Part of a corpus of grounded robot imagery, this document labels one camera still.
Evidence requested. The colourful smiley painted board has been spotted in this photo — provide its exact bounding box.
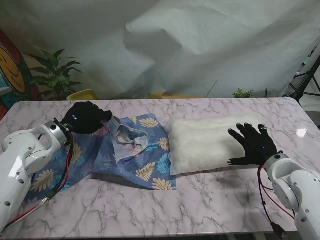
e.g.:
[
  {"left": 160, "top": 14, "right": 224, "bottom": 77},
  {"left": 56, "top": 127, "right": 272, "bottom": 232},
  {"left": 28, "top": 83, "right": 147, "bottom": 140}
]
[{"left": 0, "top": 27, "right": 42, "bottom": 121}]

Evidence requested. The black tripod stand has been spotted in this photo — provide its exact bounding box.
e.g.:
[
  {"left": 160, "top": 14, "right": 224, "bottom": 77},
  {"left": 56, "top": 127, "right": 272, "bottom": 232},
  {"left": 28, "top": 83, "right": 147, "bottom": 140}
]
[{"left": 287, "top": 44, "right": 320, "bottom": 103}]

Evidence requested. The white pillow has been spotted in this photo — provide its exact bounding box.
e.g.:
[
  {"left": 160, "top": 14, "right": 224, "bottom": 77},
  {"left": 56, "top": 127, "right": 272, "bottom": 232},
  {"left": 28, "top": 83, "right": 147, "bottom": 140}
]
[{"left": 163, "top": 113, "right": 266, "bottom": 176}]

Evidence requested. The red black arm cable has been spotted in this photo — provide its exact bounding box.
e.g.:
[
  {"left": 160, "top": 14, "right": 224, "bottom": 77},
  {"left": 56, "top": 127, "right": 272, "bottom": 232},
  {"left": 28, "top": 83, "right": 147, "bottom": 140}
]
[
  {"left": 4, "top": 132, "right": 77, "bottom": 228},
  {"left": 257, "top": 164, "right": 296, "bottom": 237}
]

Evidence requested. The thin brown stick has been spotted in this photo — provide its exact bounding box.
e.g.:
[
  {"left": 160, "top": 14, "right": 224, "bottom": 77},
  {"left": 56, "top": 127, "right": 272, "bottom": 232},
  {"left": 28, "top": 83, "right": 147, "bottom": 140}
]
[{"left": 205, "top": 79, "right": 218, "bottom": 98}]

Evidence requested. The blue leaf print pillowcase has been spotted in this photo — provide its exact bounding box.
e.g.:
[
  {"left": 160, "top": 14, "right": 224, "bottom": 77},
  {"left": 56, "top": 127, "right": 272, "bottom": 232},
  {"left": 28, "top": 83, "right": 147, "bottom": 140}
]
[{"left": 23, "top": 113, "right": 178, "bottom": 205}]

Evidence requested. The white backdrop sheet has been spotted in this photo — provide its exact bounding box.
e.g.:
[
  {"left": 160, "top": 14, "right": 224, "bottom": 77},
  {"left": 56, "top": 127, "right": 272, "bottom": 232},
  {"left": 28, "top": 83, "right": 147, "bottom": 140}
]
[{"left": 0, "top": 0, "right": 320, "bottom": 100}]

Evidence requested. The mustard yellow fabric item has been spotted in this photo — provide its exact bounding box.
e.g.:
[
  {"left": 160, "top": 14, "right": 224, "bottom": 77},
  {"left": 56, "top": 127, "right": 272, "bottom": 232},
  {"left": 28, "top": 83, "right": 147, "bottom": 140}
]
[{"left": 147, "top": 91, "right": 201, "bottom": 99}]

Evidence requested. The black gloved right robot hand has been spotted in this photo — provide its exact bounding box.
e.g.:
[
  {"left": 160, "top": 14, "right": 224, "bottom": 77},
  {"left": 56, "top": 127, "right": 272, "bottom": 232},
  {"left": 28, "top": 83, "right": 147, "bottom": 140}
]
[{"left": 226, "top": 122, "right": 278, "bottom": 166}]

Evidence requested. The yellow plastic chair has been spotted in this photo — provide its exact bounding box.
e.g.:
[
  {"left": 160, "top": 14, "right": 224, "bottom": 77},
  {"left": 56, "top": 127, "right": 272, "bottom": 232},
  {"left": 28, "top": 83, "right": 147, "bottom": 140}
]
[{"left": 66, "top": 89, "right": 99, "bottom": 101}]

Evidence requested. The red black right arm cable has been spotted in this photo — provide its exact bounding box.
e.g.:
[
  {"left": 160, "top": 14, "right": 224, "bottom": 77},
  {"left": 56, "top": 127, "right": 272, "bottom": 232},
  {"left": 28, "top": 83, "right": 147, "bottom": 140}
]
[{"left": 257, "top": 164, "right": 296, "bottom": 237}]

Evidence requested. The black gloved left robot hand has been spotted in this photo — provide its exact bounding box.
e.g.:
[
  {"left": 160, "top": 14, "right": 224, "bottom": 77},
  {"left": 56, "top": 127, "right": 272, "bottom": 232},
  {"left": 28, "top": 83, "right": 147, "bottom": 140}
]
[{"left": 60, "top": 101, "right": 114, "bottom": 135}]

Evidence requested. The small green plant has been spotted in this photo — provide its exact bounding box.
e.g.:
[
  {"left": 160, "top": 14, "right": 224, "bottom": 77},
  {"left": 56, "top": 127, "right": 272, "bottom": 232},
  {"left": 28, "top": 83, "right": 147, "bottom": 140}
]
[{"left": 231, "top": 88, "right": 255, "bottom": 99}]

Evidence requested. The large green potted plant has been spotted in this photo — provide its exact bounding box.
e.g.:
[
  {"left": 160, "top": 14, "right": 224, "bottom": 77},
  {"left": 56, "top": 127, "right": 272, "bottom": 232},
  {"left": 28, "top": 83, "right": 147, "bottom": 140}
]
[{"left": 24, "top": 49, "right": 83, "bottom": 101}]

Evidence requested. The red black left arm cable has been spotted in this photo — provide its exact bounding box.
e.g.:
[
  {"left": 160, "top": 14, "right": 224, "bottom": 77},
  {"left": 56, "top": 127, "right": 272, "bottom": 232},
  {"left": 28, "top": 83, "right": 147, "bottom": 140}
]
[{"left": 4, "top": 132, "right": 77, "bottom": 228}]

